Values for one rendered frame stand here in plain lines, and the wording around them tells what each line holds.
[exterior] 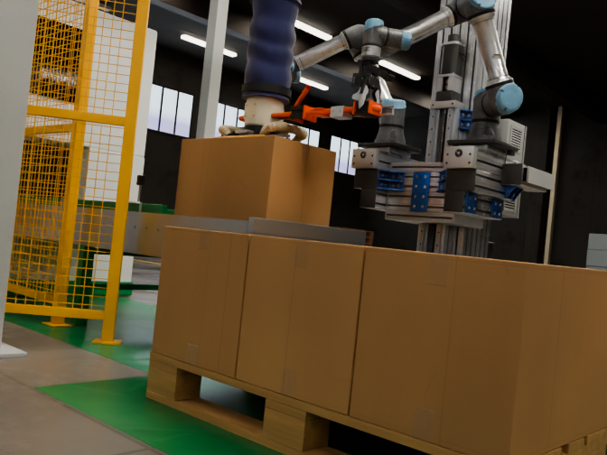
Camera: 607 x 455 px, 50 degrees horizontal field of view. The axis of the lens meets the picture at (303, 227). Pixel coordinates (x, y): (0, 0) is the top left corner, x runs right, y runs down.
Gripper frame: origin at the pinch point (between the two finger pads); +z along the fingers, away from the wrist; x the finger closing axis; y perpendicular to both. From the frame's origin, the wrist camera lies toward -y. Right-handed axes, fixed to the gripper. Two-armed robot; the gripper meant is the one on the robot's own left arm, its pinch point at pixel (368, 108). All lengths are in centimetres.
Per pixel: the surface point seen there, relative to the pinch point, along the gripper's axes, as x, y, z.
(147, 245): 35, 88, 64
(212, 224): 35, 45, 52
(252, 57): 10, 61, -25
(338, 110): 3.4, 12.9, 0.7
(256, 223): 33, 22, 50
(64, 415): 110, 6, 109
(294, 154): 7.2, 30.8, 19.0
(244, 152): 21, 47, 20
